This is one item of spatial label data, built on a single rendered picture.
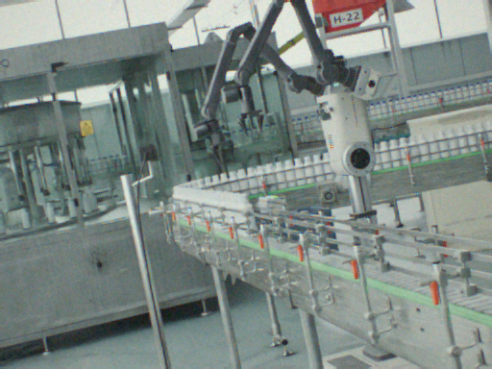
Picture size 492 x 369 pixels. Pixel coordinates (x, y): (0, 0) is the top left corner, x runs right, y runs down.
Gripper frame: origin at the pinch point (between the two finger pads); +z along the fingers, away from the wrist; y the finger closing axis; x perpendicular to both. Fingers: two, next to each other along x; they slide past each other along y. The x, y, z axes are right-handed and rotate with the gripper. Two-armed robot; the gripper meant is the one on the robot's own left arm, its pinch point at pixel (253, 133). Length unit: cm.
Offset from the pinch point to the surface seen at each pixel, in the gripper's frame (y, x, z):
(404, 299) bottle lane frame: -20, -192, 41
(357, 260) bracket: -26, -182, 32
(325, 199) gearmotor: 73, 156, 50
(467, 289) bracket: -20, -227, 34
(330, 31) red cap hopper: 267, 641, -85
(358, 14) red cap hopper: 300, 628, -96
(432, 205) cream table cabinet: 228, 358, 96
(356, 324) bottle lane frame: -20, -155, 53
